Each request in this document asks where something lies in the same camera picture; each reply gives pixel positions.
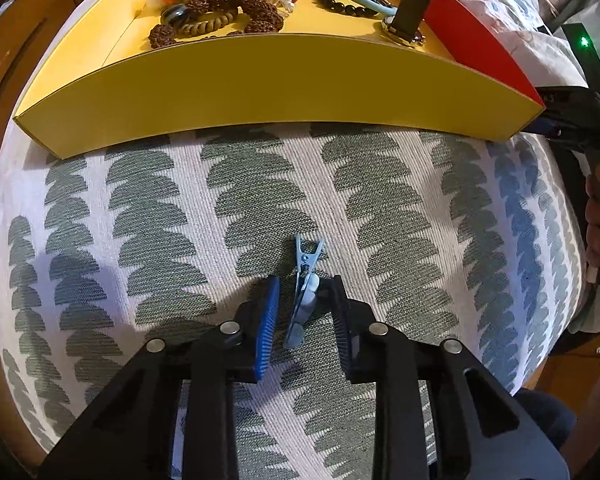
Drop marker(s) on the yellow and red box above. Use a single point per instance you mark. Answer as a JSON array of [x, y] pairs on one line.
[[100, 83]]

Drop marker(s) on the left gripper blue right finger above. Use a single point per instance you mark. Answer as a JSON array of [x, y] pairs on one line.
[[352, 320]]

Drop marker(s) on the light blue rabbit hair clip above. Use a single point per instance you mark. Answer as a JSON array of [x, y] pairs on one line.
[[307, 283]]

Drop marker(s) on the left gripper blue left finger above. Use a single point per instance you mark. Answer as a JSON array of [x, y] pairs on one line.
[[257, 319]]

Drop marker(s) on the person right hand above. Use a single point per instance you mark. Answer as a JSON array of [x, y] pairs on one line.
[[592, 216]]

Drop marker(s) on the cream quilted duvet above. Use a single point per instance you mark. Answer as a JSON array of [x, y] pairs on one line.
[[545, 59]]

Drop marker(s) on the black strap wristwatch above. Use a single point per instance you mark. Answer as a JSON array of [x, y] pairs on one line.
[[403, 27]]

